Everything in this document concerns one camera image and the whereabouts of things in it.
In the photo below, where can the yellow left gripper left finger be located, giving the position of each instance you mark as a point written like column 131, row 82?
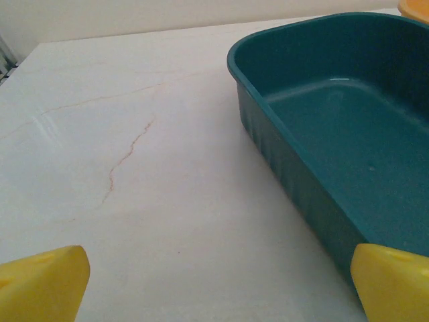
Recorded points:
column 40, row 288

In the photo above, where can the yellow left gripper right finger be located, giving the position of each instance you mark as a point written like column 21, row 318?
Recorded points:
column 392, row 288

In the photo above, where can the teal plastic bin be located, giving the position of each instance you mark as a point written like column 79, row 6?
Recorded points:
column 335, row 134

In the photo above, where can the orange plastic bin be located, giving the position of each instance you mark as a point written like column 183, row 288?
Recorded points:
column 415, row 8

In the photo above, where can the aluminium side rail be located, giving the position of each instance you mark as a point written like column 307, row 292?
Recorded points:
column 6, row 60

